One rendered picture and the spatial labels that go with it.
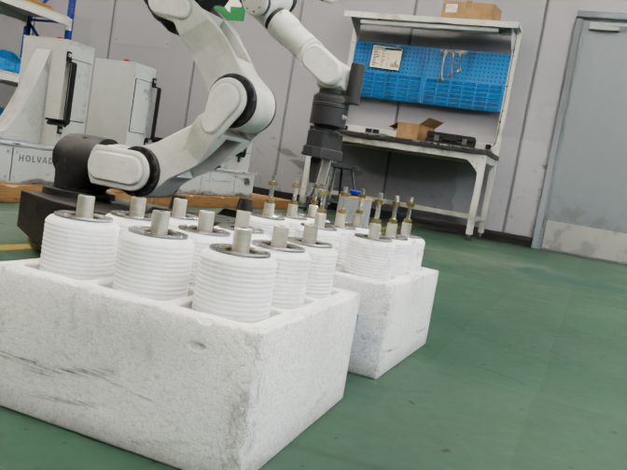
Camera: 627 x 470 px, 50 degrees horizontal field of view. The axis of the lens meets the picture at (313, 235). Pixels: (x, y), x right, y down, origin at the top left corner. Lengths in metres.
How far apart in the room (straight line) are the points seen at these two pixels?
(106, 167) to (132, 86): 2.09
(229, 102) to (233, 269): 1.02
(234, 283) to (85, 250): 0.22
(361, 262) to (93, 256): 0.56
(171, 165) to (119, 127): 2.17
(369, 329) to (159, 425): 0.55
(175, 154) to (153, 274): 1.07
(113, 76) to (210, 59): 2.29
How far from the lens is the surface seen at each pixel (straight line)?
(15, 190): 3.29
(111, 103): 4.11
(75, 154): 2.08
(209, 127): 1.78
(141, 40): 8.24
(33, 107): 3.64
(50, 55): 3.70
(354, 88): 1.60
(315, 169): 1.60
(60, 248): 0.92
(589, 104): 6.44
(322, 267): 1.01
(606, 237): 6.37
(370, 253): 1.28
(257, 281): 0.79
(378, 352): 1.27
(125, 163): 1.93
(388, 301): 1.25
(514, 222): 6.41
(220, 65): 1.85
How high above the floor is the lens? 0.36
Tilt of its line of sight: 5 degrees down
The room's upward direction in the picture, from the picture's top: 9 degrees clockwise
